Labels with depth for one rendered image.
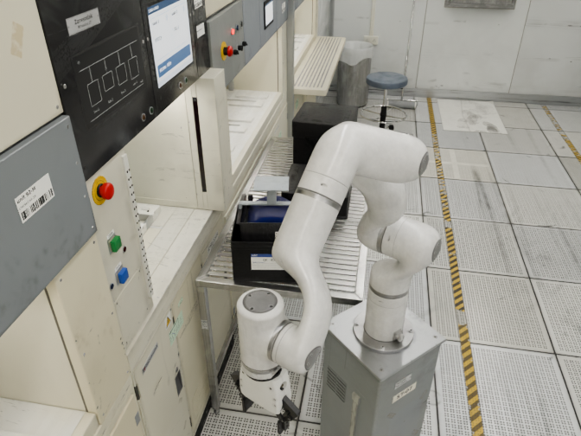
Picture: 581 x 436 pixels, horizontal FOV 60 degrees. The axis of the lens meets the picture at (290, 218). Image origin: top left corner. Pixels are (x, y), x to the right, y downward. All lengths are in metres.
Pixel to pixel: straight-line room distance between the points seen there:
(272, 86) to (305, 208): 2.44
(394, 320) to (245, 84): 2.16
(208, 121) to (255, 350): 1.10
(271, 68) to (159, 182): 1.45
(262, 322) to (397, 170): 0.40
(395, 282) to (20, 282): 0.93
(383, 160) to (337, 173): 0.13
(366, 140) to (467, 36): 4.99
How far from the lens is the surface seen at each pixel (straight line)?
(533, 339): 2.94
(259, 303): 0.89
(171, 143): 1.94
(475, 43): 5.94
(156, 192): 2.08
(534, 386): 2.72
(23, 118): 1.01
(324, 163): 0.91
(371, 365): 1.56
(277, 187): 1.72
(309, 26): 4.71
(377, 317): 1.55
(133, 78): 1.36
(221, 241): 2.03
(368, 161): 0.98
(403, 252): 1.37
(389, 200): 1.19
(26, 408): 1.49
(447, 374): 2.62
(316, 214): 0.90
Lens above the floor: 1.92
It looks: 33 degrees down
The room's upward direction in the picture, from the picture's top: straight up
